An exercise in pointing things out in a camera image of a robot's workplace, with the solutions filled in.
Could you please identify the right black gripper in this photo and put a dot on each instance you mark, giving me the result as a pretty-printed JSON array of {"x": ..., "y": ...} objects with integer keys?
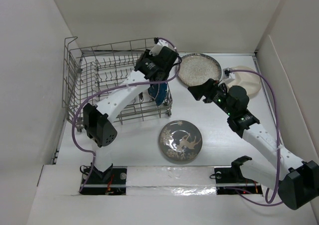
[{"x": 207, "y": 90}]

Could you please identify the speckled round plate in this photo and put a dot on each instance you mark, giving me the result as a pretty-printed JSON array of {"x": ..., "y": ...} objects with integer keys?
[{"x": 197, "y": 68}]

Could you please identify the grey wire dish rack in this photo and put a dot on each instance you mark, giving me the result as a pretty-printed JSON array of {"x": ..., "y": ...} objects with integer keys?
[{"x": 91, "y": 73}]

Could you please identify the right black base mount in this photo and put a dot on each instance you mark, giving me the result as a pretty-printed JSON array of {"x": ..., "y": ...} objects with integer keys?
[{"x": 230, "y": 181}]

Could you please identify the cream divided dish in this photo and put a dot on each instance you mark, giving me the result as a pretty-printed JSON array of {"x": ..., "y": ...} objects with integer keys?
[{"x": 249, "y": 81}]

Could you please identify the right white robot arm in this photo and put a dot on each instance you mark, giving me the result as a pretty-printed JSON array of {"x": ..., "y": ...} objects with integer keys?
[{"x": 294, "y": 180}]

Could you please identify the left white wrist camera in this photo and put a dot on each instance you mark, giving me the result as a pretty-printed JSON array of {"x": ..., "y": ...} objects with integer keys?
[{"x": 160, "y": 43}]

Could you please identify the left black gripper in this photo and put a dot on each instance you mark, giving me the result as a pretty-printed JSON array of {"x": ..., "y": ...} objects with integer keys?
[{"x": 147, "y": 56}]

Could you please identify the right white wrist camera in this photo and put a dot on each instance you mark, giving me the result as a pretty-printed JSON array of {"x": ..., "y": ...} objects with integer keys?
[{"x": 227, "y": 76}]

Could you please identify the blue leaf shaped plate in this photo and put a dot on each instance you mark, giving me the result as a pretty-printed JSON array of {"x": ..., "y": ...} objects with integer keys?
[{"x": 158, "y": 92}]

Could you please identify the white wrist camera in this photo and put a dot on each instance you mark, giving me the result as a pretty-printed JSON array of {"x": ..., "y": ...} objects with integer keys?
[
  {"x": 160, "y": 43},
  {"x": 227, "y": 76}
]

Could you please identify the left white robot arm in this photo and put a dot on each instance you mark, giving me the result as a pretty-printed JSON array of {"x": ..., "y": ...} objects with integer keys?
[{"x": 98, "y": 119}]

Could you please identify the grey deer pattern plate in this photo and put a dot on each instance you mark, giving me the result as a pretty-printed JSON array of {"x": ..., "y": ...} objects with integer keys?
[{"x": 180, "y": 141}]

